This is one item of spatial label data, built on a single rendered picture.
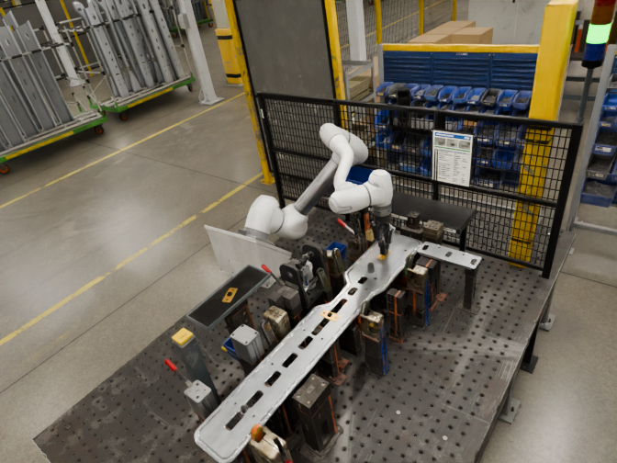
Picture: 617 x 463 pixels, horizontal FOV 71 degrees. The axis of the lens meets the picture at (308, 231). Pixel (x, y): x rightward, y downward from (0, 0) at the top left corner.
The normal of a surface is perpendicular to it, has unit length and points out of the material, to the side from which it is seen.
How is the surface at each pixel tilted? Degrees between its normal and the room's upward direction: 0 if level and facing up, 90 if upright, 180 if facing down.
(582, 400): 0
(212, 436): 0
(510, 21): 90
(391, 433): 0
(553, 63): 92
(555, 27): 90
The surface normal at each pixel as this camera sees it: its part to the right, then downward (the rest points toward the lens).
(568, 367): -0.14, -0.82
